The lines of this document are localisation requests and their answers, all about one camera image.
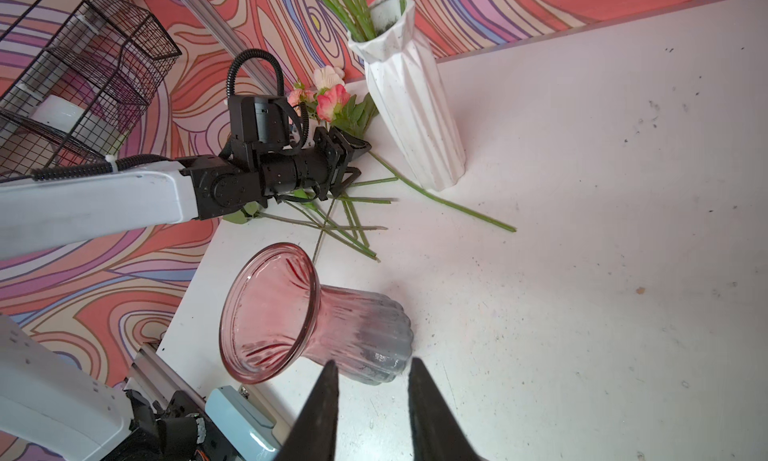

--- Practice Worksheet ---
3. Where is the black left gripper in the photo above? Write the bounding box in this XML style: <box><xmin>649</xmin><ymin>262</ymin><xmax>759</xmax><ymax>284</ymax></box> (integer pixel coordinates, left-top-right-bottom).
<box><xmin>224</xmin><ymin>95</ymin><xmax>371</xmax><ymax>200</ymax></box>

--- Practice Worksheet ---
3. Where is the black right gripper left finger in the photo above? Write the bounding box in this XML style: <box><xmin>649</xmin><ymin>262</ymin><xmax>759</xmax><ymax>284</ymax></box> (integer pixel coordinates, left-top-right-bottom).
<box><xmin>274</xmin><ymin>361</ymin><xmax>339</xmax><ymax>461</ymax></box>

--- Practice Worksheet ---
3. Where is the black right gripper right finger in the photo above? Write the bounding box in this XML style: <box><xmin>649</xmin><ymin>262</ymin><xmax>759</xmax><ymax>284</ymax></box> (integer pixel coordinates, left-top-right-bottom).
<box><xmin>408</xmin><ymin>358</ymin><xmax>481</xmax><ymax>461</ymax></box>

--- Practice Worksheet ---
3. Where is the white ribbed vase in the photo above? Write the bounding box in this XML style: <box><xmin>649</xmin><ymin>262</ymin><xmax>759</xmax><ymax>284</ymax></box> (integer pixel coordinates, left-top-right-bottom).
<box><xmin>348</xmin><ymin>0</ymin><xmax>466</xmax><ymax>191</ymax></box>

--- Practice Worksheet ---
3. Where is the purple glass vase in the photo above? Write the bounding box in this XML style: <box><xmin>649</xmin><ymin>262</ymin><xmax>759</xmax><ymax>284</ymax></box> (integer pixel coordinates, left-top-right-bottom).
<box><xmin>219</xmin><ymin>243</ymin><xmax>414</xmax><ymax>385</ymax></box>

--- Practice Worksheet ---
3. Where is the light blue flower stem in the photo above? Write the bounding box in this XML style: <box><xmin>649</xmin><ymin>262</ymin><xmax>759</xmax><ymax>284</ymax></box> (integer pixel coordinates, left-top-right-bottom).
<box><xmin>320</xmin><ymin>0</ymin><xmax>407</xmax><ymax>42</ymax></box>

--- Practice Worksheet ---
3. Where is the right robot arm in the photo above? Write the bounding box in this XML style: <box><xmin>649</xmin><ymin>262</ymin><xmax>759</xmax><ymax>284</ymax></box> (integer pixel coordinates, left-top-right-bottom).
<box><xmin>1</xmin><ymin>316</ymin><xmax>339</xmax><ymax>460</ymax></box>

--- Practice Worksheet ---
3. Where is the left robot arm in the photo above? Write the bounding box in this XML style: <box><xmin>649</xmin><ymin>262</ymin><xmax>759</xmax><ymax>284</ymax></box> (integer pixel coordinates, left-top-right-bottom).
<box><xmin>1</xmin><ymin>48</ymin><xmax>371</xmax><ymax>259</ymax></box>

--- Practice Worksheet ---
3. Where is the white tape roll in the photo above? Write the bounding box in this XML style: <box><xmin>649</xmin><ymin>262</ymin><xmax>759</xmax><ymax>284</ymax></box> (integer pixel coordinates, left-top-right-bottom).
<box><xmin>30</xmin><ymin>95</ymin><xmax>98</xmax><ymax>138</ymax></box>

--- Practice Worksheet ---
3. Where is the left black wire basket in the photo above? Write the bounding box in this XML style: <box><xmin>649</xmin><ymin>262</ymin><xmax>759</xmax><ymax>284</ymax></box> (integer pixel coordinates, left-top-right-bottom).
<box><xmin>1</xmin><ymin>0</ymin><xmax>181</xmax><ymax>182</ymax></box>

